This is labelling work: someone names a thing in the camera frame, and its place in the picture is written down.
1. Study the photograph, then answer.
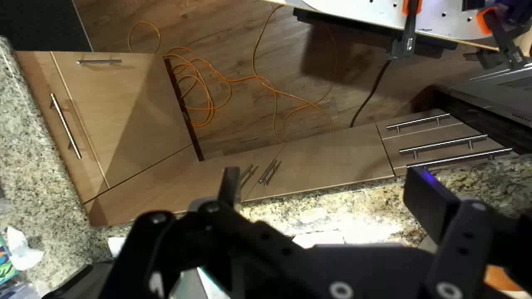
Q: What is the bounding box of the teal tissue box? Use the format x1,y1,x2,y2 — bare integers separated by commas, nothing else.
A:
0,225,46,293

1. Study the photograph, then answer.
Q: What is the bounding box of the black electric stove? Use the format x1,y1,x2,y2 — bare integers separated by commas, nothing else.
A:
412,64,532,157

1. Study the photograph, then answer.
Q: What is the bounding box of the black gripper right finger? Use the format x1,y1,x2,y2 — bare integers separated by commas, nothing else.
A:
402,167,532,299

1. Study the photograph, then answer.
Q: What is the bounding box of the black floor cable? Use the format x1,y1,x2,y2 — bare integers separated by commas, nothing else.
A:
347,57,394,130

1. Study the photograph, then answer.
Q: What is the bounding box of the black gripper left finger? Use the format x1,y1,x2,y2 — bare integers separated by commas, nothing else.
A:
101,165,296,299

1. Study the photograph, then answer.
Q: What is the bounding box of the metal cabinet handle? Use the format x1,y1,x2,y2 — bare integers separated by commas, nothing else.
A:
257,158,284,188
75,57,123,67
385,112,452,134
397,134,490,157
410,147,515,170
48,92,83,162
239,163,261,188

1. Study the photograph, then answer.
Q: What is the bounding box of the orange black bar clamp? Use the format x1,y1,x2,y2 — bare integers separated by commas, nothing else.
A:
387,0,424,62
474,0,532,72

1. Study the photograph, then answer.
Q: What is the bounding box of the orange floor cable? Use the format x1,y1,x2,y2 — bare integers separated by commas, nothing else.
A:
126,6,334,135

